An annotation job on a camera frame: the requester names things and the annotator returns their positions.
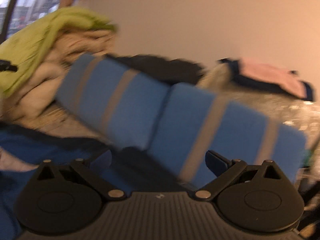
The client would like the window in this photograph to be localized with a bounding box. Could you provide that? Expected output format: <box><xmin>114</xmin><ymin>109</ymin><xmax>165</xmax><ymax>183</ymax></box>
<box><xmin>0</xmin><ymin>0</ymin><xmax>63</xmax><ymax>43</ymax></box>

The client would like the light green blanket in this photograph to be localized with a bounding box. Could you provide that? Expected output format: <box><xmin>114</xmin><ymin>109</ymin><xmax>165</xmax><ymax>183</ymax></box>
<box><xmin>0</xmin><ymin>7</ymin><xmax>118</xmax><ymax>98</ymax></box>

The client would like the blue fleece jacket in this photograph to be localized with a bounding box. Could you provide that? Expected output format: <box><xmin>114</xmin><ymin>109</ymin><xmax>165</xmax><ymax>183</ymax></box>
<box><xmin>0</xmin><ymin>122</ymin><xmax>200</xmax><ymax>240</ymax></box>

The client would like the navy and pink garment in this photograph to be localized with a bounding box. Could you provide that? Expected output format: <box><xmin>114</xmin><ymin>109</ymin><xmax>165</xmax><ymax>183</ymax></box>
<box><xmin>217</xmin><ymin>57</ymin><xmax>314</xmax><ymax>102</ymax></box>

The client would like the beige quilted comforter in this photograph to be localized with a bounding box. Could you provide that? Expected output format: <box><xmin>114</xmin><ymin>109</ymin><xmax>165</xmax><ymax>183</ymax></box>
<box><xmin>0</xmin><ymin>27</ymin><xmax>117</xmax><ymax>125</ymax></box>

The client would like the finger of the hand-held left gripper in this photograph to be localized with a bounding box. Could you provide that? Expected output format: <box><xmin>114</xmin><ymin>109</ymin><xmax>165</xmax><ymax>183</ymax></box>
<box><xmin>0</xmin><ymin>59</ymin><xmax>18</xmax><ymax>72</ymax></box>

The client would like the blue grey-striped pillow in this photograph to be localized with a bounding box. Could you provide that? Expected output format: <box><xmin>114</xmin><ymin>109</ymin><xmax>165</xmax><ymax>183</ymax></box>
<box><xmin>147</xmin><ymin>82</ymin><xmax>308</xmax><ymax>188</ymax></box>
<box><xmin>55</xmin><ymin>54</ymin><xmax>173</xmax><ymax>150</ymax></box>

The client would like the black cloth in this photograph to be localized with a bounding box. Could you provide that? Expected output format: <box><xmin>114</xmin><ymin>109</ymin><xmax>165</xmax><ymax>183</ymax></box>
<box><xmin>105</xmin><ymin>53</ymin><xmax>207</xmax><ymax>85</ymax></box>

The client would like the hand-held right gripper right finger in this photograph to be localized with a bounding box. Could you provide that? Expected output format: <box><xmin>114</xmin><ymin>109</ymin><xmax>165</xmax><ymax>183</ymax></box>
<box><xmin>192</xmin><ymin>150</ymin><xmax>283</xmax><ymax>201</ymax></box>

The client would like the silver floral cushion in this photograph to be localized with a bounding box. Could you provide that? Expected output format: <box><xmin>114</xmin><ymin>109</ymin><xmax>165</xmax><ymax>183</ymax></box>
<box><xmin>197</xmin><ymin>65</ymin><xmax>320</xmax><ymax>140</ymax></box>

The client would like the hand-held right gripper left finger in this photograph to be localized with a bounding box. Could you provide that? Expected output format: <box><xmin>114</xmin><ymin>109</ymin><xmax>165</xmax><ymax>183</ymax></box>
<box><xmin>36</xmin><ymin>150</ymin><xmax>127</xmax><ymax>202</ymax></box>

